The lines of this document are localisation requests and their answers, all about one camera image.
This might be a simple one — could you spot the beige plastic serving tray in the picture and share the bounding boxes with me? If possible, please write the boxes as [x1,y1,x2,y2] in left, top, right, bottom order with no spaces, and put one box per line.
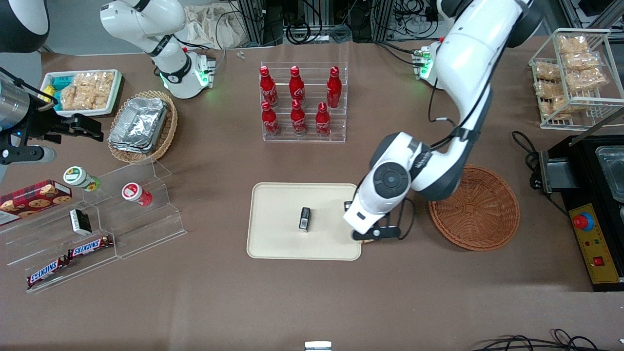
[246,182,362,261]

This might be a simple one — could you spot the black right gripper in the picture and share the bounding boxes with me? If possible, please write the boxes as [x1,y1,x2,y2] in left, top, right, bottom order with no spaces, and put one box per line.
[20,108,104,144]

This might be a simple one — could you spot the red emergency stop button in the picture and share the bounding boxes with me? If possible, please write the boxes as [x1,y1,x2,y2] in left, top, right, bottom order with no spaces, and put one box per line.
[572,213,595,233]

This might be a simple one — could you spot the beige cloth bag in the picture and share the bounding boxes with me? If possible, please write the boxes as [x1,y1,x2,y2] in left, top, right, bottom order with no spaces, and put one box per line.
[184,3,250,50]

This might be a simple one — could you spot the red cola bottle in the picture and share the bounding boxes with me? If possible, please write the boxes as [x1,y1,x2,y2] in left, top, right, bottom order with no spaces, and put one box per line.
[315,101,332,138]
[289,66,307,106]
[326,66,343,109]
[259,66,279,108]
[290,99,308,137]
[261,100,281,137]

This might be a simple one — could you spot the steel appliance pan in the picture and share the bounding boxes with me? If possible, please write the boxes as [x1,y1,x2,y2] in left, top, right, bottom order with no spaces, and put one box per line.
[594,145,624,203]

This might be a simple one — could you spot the black table appliance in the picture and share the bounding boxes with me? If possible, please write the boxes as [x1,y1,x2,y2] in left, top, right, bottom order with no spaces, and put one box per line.
[538,106,624,293]

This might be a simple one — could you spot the snickers chocolate bar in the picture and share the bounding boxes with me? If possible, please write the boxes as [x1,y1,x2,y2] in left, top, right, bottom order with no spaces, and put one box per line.
[26,256,69,289]
[67,235,114,259]

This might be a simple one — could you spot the light oval wicker basket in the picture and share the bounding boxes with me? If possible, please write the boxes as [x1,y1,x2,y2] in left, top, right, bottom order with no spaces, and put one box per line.
[107,90,179,165]

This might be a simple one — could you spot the black and white small box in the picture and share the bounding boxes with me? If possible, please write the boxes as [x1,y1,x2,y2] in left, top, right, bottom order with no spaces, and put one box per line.
[69,208,93,236]

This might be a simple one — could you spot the red lidded cup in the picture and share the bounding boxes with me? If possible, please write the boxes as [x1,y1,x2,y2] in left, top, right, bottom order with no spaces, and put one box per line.
[121,182,153,207]

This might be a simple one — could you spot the clear acrylic stepped shelf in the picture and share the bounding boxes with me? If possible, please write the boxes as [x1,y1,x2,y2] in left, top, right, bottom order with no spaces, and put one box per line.
[0,160,188,294]

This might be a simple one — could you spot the black cable bundle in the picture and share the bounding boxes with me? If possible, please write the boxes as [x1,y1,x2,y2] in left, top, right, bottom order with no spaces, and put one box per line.
[470,329,613,351]

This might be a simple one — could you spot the red cookie box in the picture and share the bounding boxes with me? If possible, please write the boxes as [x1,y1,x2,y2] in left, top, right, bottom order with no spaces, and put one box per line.
[0,179,73,226]

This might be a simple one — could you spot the black power cable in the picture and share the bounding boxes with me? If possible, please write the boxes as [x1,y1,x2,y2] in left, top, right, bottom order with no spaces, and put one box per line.
[511,130,547,192]

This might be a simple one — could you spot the coiled black cable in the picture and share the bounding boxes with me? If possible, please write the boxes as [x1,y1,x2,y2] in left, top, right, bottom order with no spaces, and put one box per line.
[285,19,313,46]

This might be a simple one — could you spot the clear acrylic bottle rack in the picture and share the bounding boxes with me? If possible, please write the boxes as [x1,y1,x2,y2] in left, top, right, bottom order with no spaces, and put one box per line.
[259,61,348,144]

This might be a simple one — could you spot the clear bag of rice crackers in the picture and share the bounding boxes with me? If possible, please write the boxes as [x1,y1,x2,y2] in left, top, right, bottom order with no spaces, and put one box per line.
[59,71,116,111]

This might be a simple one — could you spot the yellow control panel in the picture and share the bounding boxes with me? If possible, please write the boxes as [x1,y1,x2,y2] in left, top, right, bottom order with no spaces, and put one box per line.
[569,203,623,285]

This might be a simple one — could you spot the brown round wicker basket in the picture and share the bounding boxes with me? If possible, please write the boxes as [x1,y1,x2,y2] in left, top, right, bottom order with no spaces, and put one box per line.
[428,165,521,252]

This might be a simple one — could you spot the bagged fried snack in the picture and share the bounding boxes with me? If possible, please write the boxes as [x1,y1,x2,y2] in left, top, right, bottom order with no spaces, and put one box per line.
[567,68,608,92]
[550,95,582,118]
[535,80,562,99]
[534,62,562,81]
[562,51,604,72]
[558,35,589,54]

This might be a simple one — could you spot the stacked aluminium foil trays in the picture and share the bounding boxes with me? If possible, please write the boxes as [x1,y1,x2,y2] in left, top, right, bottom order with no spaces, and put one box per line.
[108,97,169,155]

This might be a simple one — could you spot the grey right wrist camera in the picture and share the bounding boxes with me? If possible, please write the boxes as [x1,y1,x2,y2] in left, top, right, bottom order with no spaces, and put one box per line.
[0,145,57,165]

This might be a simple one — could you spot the green lidded cup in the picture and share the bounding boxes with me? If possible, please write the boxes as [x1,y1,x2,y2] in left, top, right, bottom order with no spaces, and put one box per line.
[63,166,101,192]

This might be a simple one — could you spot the white rectangular snack tray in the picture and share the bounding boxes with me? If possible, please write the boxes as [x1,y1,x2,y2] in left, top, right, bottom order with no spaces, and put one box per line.
[40,69,124,118]

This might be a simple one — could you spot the white wire basket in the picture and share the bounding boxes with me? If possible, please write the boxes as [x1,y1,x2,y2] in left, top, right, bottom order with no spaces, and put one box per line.
[528,28,624,131]

